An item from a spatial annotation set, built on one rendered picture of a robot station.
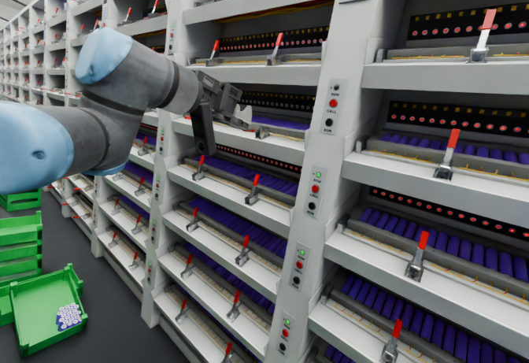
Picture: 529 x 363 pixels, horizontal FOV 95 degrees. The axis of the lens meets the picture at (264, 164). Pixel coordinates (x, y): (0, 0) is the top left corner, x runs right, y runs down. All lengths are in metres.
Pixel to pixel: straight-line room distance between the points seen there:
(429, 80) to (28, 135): 0.58
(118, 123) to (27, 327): 1.20
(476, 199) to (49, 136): 0.60
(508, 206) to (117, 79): 0.63
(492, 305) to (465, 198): 0.19
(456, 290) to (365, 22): 0.54
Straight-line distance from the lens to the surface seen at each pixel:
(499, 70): 0.55
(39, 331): 1.51
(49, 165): 0.33
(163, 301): 1.31
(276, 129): 0.70
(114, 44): 0.43
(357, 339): 0.71
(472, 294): 0.62
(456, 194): 0.54
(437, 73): 0.55
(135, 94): 0.44
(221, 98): 0.54
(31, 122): 0.32
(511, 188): 0.57
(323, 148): 0.58
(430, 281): 0.60
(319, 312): 0.72
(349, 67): 0.59
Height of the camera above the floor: 1.00
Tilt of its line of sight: 10 degrees down
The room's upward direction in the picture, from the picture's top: 10 degrees clockwise
